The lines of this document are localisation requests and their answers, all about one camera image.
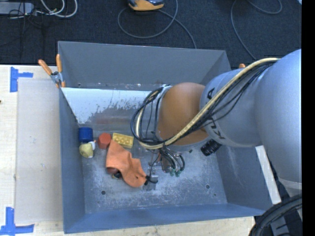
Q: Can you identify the blue cup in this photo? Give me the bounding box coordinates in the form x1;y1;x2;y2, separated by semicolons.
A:
78;127;94;143

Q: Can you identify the grey metal bin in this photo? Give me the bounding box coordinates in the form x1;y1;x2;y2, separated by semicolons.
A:
57;40;274;234

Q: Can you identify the pale flat board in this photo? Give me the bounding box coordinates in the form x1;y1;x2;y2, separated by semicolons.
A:
14;78;63;225

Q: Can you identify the orange cloth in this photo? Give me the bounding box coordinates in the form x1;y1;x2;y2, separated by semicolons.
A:
105;139;149;188

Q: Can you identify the yellow toy brick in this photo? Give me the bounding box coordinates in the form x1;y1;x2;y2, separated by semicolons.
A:
112;132;135;149

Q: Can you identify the pale yellow toy animal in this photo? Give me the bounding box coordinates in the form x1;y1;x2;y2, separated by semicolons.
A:
78;140;97;159

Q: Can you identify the black cylinder on white bracket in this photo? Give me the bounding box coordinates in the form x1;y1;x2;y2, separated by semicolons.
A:
200;138;222;157

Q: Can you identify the red-brown hexagonal block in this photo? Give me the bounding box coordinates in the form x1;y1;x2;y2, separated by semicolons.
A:
97;132;112;150

